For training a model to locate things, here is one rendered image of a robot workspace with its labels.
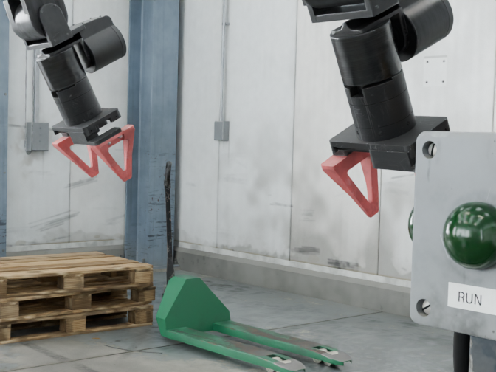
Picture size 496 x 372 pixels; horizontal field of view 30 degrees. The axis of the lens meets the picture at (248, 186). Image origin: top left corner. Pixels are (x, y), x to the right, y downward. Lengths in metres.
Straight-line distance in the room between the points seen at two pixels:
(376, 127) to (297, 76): 7.13
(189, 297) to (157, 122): 3.19
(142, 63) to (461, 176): 8.97
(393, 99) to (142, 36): 8.56
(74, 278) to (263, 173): 2.68
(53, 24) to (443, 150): 0.94
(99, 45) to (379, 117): 0.59
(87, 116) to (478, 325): 0.99
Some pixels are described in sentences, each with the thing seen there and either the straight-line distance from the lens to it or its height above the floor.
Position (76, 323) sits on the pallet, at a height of 0.08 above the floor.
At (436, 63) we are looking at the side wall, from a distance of 7.02.
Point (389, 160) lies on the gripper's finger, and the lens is 0.87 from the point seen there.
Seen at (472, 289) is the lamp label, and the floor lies 1.26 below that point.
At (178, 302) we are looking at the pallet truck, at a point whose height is 0.24.
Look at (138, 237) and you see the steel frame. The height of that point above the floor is 0.29.
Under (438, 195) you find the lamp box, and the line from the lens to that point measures 0.43.
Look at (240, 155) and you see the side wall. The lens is 8.51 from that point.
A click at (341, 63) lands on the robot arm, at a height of 1.39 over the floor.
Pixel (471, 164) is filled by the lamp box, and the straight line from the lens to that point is 0.42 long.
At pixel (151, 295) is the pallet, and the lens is 6.55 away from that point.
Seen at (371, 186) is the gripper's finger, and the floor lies 1.28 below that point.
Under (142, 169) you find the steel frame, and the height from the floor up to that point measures 0.98.
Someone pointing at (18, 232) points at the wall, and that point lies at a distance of 8.78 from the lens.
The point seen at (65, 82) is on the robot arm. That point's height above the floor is 1.40.
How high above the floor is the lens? 1.32
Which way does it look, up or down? 3 degrees down
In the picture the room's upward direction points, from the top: 2 degrees clockwise
